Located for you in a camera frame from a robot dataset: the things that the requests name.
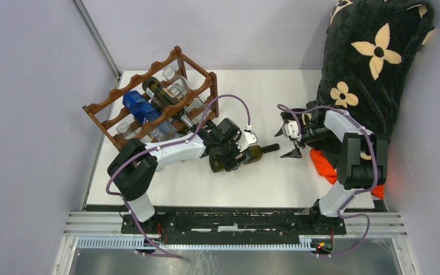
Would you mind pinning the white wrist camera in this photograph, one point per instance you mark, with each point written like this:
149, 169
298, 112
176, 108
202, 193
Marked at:
296, 135
247, 138

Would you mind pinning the orange cloth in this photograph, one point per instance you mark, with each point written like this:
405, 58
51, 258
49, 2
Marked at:
325, 170

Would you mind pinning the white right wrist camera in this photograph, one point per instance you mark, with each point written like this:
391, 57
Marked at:
296, 135

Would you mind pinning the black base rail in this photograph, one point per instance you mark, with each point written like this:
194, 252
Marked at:
201, 228

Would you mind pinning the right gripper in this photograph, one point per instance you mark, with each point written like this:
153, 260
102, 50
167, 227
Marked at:
294, 153

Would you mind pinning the green wine bottle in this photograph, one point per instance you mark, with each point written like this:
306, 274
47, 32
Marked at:
163, 99
251, 155

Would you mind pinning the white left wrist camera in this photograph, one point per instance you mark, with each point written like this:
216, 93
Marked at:
247, 138

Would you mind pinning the aluminium corner profile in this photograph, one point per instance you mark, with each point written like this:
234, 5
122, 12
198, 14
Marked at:
96, 36

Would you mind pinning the brown wooden wine rack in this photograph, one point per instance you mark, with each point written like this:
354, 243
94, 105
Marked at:
176, 55

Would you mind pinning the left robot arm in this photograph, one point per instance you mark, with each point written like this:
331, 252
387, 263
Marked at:
133, 169

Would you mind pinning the clear round glass bottle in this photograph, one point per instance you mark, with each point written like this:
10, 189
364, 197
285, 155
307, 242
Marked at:
180, 86

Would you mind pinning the black floral blanket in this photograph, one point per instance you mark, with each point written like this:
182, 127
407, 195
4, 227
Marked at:
369, 49

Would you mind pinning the blue square glass bottle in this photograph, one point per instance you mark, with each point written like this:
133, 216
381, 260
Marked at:
143, 112

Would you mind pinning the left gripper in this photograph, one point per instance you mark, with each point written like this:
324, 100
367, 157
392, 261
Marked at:
230, 163

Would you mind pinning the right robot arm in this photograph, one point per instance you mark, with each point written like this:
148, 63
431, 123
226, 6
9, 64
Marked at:
362, 161

